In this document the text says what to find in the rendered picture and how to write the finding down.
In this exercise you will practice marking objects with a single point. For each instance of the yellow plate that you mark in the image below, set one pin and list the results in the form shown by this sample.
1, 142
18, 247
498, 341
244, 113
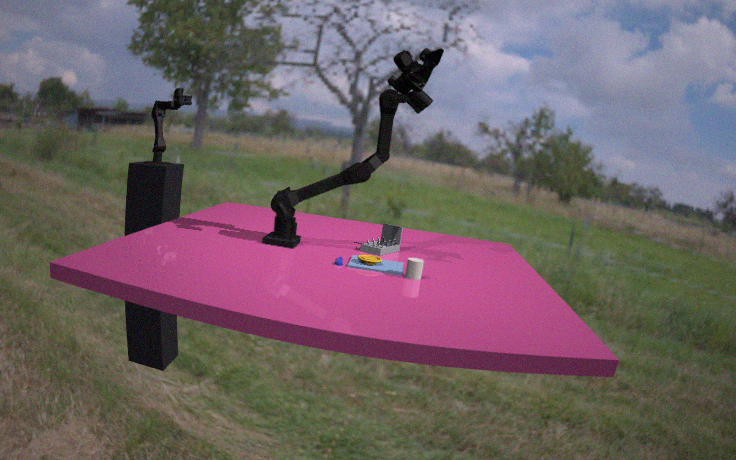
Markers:
369, 259

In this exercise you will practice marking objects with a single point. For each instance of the light blue flat mat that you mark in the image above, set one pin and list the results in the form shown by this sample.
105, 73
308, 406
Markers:
385, 266

